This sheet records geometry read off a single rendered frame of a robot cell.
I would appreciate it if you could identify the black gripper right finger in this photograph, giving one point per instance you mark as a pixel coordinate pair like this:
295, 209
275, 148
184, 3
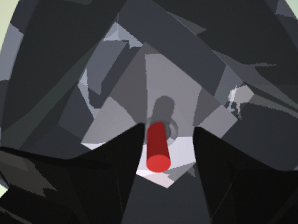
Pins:
239, 189

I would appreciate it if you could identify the red peg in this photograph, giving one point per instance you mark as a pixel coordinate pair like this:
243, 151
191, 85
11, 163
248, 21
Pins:
158, 159

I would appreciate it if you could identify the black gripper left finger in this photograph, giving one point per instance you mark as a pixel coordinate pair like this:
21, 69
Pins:
96, 185

